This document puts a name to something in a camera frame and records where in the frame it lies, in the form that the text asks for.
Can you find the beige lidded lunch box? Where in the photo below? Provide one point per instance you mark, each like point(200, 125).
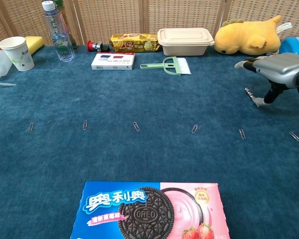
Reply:
point(184, 41)

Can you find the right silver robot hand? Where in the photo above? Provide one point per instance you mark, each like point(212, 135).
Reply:
point(279, 67)

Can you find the blue carpet table cover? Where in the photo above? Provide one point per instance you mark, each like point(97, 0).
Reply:
point(139, 154)

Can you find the tea bottle with green label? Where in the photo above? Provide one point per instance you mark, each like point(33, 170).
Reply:
point(68, 27)

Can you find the yellow sponge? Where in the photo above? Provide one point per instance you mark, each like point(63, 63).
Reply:
point(35, 43)

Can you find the Oreo strawberry cookie box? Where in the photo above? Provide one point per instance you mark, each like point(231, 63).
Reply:
point(149, 214)

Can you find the white box red blue print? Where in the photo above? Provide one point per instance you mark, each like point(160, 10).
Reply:
point(113, 61)

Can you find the woven folding screen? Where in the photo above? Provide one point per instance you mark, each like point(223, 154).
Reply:
point(114, 17)

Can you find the yellow cracker package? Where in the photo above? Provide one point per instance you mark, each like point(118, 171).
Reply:
point(134, 42)

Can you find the green hand brush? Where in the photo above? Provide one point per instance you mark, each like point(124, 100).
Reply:
point(175, 66)

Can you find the blue detergent bottle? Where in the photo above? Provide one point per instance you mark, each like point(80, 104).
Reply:
point(292, 46)

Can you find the silver paper clip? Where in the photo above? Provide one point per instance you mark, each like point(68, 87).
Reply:
point(136, 126)
point(31, 127)
point(242, 133)
point(85, 125)
point(194, 128)
point(295, 136)

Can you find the red emergency stop button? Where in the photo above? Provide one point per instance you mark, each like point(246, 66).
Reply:
point(96, 46)

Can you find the yellow plush toy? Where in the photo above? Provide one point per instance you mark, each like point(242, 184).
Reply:
point(246, 37)

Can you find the clear plastic water bottle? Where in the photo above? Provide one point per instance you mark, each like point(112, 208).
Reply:
point(61, 37)

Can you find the white paper cup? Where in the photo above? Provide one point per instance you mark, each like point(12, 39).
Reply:
point(17, 53)

